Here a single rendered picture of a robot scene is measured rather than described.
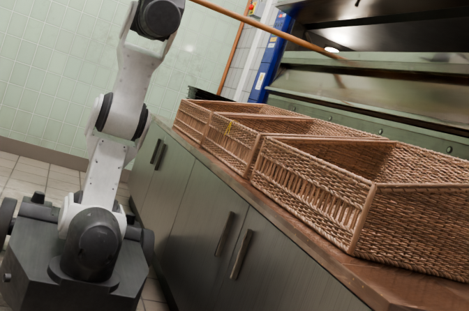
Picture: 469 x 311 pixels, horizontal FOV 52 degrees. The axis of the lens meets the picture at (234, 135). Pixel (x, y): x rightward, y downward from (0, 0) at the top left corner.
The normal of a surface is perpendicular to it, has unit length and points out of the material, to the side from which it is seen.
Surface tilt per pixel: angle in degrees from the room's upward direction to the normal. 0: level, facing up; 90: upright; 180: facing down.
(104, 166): 68
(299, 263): 90
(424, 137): 90
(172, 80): 90
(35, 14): 90
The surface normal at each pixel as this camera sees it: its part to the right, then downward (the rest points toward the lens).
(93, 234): 0.30, -0.29
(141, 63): 0.37, 0.00
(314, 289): -0.89, -0.29
